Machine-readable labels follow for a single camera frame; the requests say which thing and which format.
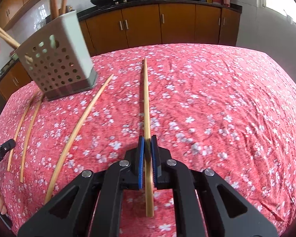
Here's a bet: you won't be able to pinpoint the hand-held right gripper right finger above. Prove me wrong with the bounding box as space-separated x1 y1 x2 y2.
150 134 279 237

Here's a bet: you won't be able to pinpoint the perforated pale green utensil holder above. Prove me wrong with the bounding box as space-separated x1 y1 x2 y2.
15 10 98 101

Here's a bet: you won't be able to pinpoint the wooden base cabinets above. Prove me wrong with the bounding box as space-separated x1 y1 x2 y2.
0 0 242 115

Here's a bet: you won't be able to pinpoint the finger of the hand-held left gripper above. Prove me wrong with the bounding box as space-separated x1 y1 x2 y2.
0 139 16 159

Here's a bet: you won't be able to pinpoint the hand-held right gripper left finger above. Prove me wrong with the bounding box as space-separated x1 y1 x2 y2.
17 136 146 237

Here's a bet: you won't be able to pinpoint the black gas stove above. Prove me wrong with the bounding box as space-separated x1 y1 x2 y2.
94 0 158 7

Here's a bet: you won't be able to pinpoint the red floral tablecloth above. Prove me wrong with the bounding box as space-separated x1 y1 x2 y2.
0 44 296 237

